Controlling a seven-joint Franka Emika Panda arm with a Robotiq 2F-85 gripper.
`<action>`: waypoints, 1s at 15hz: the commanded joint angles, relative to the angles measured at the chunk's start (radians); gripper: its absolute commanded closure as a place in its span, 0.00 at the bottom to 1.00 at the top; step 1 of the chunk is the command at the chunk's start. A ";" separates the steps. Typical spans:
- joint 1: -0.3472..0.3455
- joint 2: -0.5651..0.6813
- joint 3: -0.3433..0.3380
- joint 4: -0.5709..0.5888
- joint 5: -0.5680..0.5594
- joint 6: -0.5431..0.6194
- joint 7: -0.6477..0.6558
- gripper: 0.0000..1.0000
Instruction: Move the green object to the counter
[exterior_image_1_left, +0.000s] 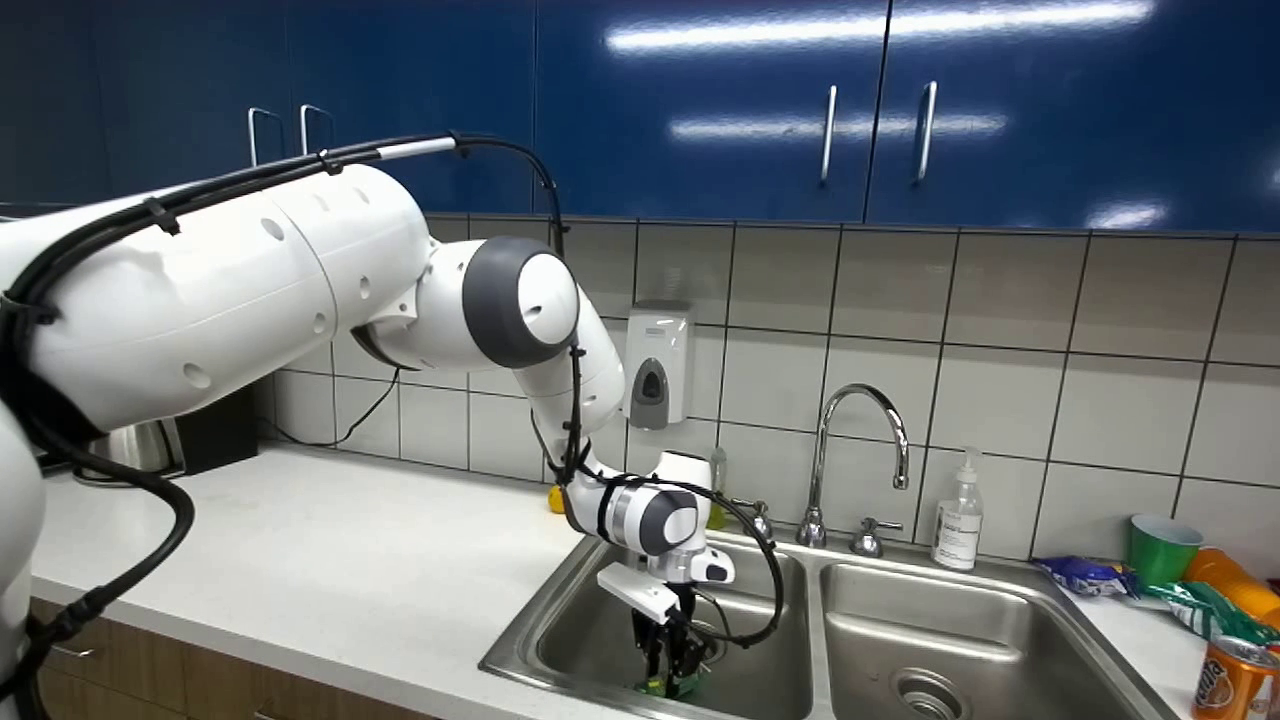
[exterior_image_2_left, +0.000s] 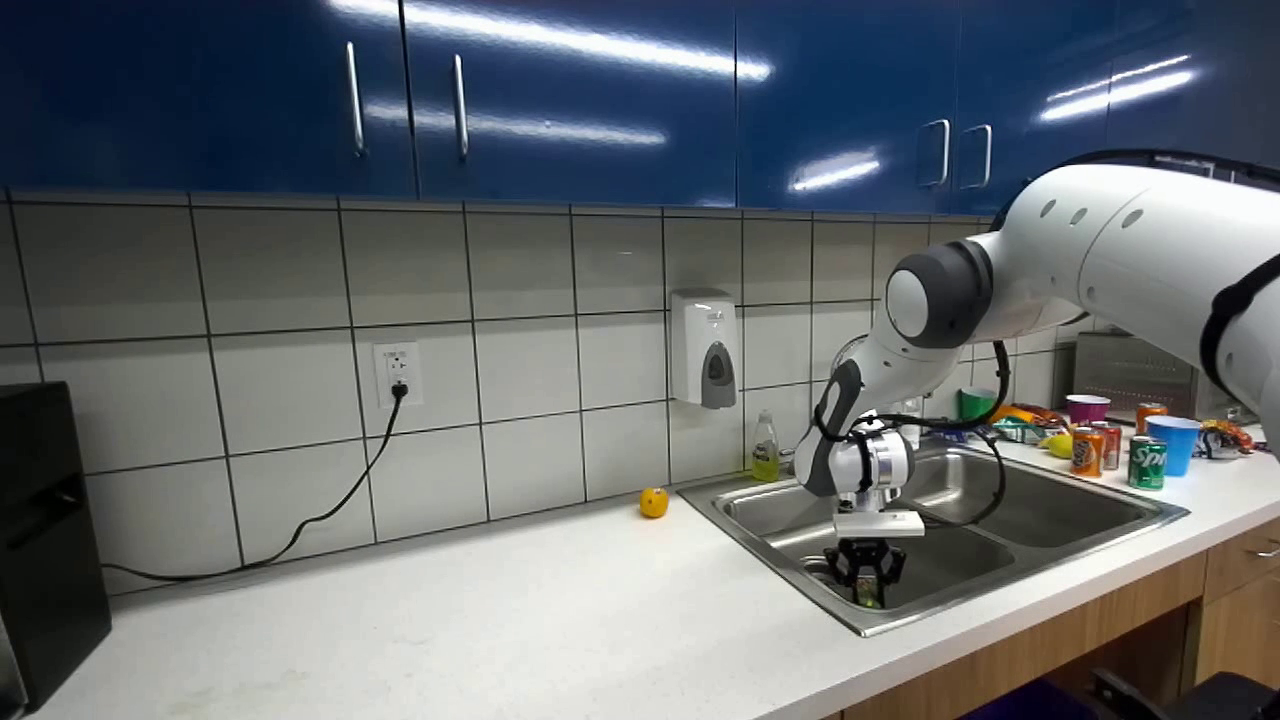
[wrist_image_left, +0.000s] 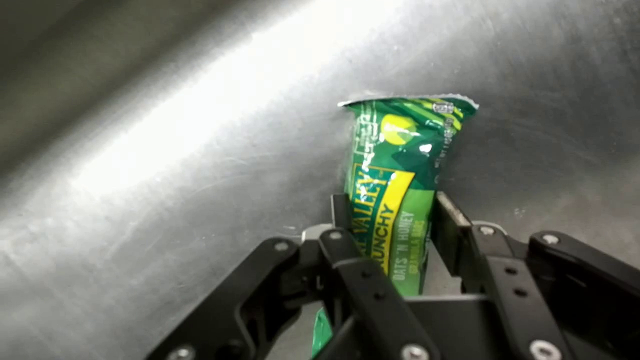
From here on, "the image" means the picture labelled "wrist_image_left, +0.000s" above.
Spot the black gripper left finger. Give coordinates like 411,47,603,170
145,191,444,360

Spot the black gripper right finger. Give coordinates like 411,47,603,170
430,190,640,360

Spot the green snack bar packet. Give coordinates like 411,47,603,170
308,94,479,360

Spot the stainless steel double sink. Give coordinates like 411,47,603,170
0,0,640,360

